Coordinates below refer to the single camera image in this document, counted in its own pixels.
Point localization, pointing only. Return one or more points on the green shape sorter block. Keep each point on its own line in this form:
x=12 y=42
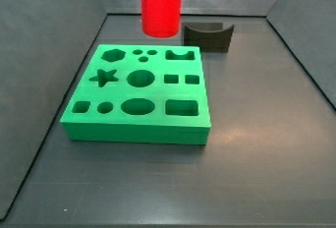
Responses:
x=141 y=94

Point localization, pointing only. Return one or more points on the dark grey cradle holder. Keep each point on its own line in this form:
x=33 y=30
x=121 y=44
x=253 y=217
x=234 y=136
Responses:
x=210 y=36

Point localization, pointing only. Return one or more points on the red round cylinder peg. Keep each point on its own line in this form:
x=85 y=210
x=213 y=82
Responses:
x=160 y=17

